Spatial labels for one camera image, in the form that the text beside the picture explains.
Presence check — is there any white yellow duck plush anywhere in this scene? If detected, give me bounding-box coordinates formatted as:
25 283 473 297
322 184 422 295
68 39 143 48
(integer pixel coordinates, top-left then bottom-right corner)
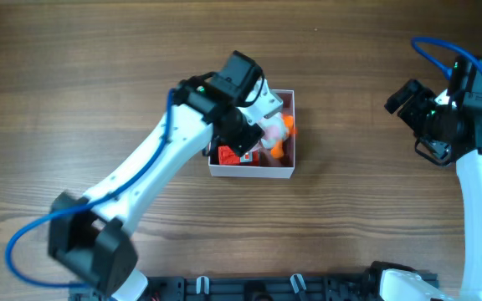
259 113 296 159

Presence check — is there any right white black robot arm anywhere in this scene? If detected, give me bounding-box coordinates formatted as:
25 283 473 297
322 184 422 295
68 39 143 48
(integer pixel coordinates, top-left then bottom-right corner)
385 55 482 300

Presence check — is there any pink cardboard box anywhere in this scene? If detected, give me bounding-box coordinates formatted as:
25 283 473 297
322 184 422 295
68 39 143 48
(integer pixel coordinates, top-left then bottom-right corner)
207 89 296 180

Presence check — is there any red toy fire truck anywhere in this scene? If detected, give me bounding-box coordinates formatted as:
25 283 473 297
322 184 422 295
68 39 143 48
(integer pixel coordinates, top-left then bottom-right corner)
218 145 260 166

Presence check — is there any left blue cable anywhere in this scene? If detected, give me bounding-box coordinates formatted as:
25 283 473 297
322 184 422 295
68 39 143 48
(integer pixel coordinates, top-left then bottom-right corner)
4 87 177 289

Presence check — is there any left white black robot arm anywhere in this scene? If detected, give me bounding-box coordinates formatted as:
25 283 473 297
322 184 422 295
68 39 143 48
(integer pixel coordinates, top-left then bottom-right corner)
48 51 265 300

